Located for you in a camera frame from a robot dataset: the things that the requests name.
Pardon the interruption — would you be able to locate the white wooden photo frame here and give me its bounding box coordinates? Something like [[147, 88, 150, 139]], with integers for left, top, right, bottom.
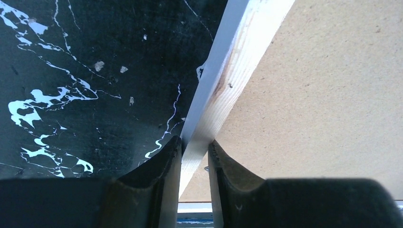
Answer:
[[179, 0, 403, 202]]

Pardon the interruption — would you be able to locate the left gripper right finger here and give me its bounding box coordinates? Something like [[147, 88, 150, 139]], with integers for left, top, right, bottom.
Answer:
[[208, 141, 403, 228]]

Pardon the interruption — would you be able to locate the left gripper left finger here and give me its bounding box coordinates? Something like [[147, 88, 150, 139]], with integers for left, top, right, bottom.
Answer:
[[0, 136, 182, 228]]

